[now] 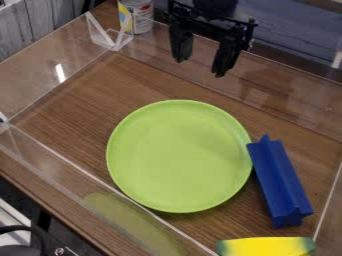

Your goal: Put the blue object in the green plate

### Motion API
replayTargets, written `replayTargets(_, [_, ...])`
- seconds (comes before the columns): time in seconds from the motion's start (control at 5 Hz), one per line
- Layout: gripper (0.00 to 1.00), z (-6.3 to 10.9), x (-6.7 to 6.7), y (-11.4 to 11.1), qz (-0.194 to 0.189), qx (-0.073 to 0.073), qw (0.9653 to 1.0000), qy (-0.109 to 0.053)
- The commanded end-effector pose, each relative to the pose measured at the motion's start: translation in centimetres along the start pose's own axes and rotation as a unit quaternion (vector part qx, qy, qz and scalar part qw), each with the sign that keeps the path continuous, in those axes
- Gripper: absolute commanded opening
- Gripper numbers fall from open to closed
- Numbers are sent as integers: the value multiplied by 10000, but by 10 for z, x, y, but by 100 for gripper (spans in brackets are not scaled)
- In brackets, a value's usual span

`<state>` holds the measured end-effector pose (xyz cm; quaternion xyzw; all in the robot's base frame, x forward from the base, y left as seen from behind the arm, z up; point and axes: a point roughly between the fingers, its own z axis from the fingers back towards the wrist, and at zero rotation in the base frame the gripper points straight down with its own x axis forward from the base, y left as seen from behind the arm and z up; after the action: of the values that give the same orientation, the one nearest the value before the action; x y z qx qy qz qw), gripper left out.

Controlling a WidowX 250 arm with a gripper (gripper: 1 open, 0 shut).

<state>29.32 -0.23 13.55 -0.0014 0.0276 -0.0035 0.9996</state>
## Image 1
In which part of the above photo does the white labelled can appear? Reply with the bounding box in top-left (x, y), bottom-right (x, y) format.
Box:
top-left (117, 0), bottom-right (153, 34)

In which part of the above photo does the blue star-shaped block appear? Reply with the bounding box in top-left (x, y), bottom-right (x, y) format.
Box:
top-left (247, 135), bottom-right (314, 228)

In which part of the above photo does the clear acrylic enclosure wall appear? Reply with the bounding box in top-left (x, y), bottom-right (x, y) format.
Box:
top-left (0, 5), bottom-right (342, 256)

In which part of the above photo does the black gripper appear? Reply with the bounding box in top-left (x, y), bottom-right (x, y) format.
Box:
top-left (167, 0), bottom-right (257, 78)

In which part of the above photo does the black cable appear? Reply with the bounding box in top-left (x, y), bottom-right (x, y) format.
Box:
top-left (0, 225), bottom-right (50, 256)

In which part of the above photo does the yellow green banana toy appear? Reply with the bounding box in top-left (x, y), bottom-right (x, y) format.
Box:
top-left (216, 237), bottom-right (315, 256)

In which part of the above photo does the green round plate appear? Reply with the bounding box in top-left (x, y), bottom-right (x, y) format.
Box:
top-left (105, 100), bottom-right (252, 213)

